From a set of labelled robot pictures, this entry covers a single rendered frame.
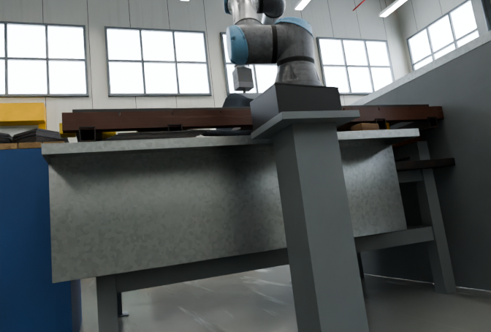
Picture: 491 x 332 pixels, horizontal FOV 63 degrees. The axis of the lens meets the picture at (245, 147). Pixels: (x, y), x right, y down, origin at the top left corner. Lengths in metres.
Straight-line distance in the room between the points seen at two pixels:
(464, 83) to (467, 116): 0.15
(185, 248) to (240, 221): 0.21
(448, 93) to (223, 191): 1.17
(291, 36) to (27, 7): 10.32
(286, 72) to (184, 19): 10.30
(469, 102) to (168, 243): 1.39
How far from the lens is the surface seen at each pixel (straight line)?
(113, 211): 1.35
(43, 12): 11.25
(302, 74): 1.19
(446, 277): 2.04
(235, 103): 2.09
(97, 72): 10.56
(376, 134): 1.55
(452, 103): 2.06
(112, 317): 1.46
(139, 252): 1.35
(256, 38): 1.23
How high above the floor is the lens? 0.41
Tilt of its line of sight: 10 degrees up
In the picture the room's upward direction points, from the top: 7 degrees counter-clockwise
